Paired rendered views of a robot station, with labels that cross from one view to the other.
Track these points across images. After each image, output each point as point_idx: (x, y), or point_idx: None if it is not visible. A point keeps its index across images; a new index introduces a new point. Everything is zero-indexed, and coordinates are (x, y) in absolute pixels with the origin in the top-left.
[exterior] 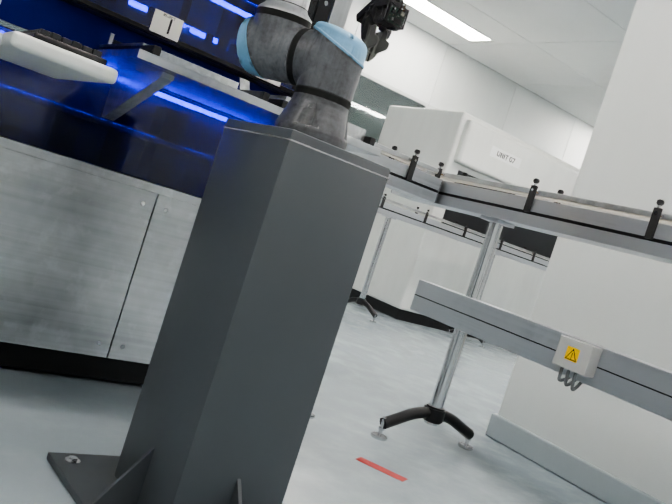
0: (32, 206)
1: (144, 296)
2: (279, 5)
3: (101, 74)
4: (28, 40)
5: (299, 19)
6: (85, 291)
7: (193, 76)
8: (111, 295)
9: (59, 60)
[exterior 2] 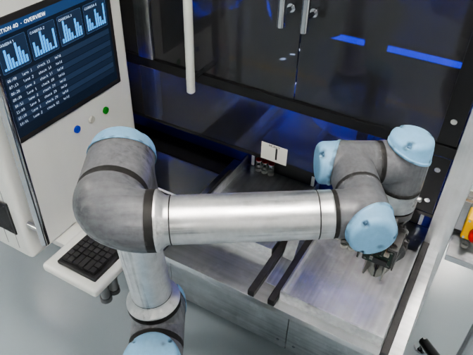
0: None
1: (301, 325)
2: (128, 302)
3: (86, 292)
4: (48, 270)
5: (139, 320)
6: (261, 309)
7: (188, 270)
8: (279, 317)
9: (65, 281)
